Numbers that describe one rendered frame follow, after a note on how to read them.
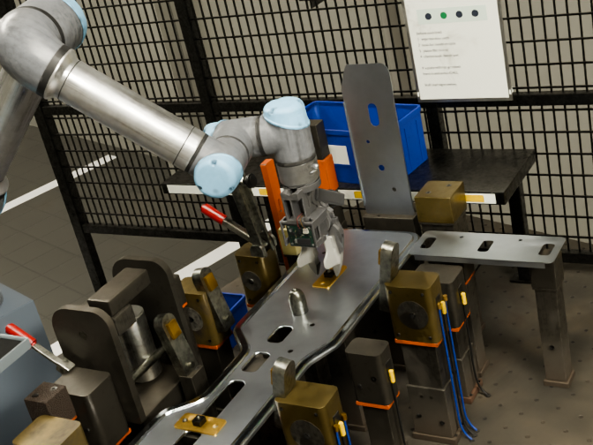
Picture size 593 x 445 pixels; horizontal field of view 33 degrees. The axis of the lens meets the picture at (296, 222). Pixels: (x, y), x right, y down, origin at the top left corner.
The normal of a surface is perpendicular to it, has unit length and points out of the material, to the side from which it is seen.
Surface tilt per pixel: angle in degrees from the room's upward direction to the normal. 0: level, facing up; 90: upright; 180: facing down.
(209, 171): 90
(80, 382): 0
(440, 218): 90
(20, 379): 90
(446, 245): 0
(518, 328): 0
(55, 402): 90
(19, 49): 59
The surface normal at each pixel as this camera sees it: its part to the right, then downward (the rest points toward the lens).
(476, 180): -0.21, -0.88
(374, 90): -0.47, 0.47
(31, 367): 0.66, 0.19
